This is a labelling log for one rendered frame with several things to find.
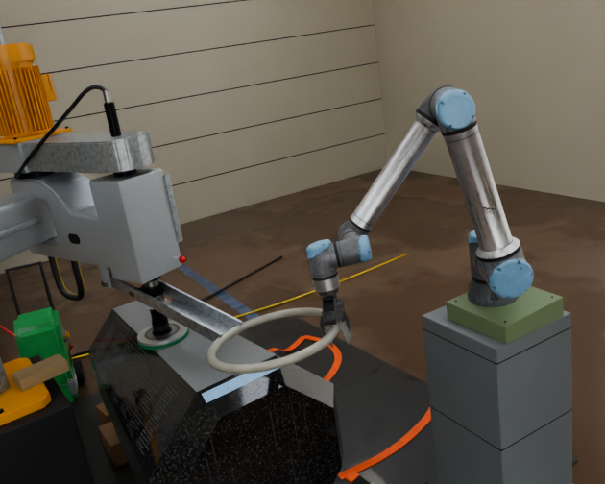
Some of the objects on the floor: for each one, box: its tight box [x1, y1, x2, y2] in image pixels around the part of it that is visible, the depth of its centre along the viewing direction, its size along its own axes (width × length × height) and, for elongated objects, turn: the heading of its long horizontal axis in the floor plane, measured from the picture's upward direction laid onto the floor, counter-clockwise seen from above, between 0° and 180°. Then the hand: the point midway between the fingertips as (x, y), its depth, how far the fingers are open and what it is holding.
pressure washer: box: [5, 261, 85, 403], centre depth 392 cm, size 35×35×87 cm
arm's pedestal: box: [422, 305, 573, 484], centre depth 257 cm, size 50×50×85 cm
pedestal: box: [0, 355, 95, 484], centre depth 266 cm, size 66×66×74 cm
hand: (339, 343), depth 221 cm, fingers closed on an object, 5 cm apart
